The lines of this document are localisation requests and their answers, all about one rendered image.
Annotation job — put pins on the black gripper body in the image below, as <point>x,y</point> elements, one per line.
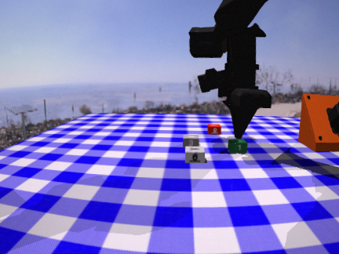
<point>245,93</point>

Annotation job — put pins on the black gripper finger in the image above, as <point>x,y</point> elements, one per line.
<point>242,118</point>
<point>232,117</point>

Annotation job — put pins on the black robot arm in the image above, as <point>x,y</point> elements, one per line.
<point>232,34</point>

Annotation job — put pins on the green block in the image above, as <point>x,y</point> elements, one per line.
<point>237,146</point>

